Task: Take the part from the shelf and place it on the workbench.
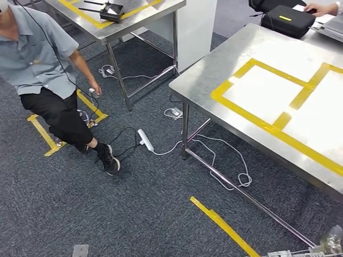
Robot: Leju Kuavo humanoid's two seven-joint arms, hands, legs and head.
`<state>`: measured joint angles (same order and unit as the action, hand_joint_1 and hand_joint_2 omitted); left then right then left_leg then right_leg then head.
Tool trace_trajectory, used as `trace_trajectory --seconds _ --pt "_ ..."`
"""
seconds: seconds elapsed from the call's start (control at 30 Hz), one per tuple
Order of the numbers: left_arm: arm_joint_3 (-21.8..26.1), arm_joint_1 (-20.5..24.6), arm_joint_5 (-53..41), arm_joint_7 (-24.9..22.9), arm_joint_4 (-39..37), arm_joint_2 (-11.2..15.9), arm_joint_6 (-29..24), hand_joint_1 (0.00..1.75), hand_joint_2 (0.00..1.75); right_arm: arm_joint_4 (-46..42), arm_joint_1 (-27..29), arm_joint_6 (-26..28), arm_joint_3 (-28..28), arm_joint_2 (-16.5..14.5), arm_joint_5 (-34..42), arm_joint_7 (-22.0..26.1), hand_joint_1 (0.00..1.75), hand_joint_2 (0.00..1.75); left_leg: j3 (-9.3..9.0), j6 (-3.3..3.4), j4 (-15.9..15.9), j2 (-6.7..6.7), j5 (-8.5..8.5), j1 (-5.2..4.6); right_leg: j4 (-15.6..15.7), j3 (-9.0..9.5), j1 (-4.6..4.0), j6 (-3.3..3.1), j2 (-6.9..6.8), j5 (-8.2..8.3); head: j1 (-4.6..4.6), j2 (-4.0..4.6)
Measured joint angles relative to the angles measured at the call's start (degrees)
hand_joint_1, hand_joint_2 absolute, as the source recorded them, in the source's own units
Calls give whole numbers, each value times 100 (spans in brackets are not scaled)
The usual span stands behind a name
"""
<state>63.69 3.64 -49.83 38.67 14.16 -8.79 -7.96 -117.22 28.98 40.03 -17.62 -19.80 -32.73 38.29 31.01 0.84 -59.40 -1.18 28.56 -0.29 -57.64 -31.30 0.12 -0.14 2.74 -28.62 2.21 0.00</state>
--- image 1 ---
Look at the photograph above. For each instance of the white handheld controller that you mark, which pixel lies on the white handheld controller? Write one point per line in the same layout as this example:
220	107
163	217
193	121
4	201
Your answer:
92	92

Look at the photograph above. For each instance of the robot foot plate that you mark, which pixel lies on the robot foot plate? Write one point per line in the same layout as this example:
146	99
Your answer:
80	251

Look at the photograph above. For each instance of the black bag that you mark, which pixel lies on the black bag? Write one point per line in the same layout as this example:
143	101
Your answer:
270	4

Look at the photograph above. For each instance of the white cabinet panel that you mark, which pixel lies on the white cabinet panel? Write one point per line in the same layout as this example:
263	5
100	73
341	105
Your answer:
196	32

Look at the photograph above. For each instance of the black remote with antennas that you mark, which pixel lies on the black remote with antennas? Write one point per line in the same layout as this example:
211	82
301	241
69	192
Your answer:
112	12

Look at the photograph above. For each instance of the yellow tape frame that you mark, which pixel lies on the yellow tape frame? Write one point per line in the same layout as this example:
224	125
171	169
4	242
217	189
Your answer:
104	24

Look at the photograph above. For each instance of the white mouse pad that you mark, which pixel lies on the white mouse pad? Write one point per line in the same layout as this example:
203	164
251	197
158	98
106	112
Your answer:
324	19

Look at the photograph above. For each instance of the chrome stool base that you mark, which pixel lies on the chrome stool base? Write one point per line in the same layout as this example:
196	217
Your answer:
85	117

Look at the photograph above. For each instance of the black case with yellow label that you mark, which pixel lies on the black case with yellow label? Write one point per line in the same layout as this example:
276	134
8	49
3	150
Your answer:
289	23

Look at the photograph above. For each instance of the stainless steel workbench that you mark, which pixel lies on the stainless steel workbench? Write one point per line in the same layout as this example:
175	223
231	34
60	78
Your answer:
214	64

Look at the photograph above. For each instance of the yellow tape grid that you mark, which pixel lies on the yellow tape grid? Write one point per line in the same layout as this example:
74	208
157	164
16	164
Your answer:
241	110

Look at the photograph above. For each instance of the stainless steel table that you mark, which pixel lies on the stainless steel table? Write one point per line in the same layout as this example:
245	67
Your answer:
134	21

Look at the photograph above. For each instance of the white power strip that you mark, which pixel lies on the white power strip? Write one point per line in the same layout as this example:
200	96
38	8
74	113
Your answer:
146	140

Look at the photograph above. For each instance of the black computer mouse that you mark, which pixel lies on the black computer mouse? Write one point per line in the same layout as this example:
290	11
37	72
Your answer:
311	11

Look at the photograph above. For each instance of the yellow floor tape rectangle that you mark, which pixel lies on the yellow floor tape rectangle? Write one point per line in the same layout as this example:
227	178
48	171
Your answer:
40	131

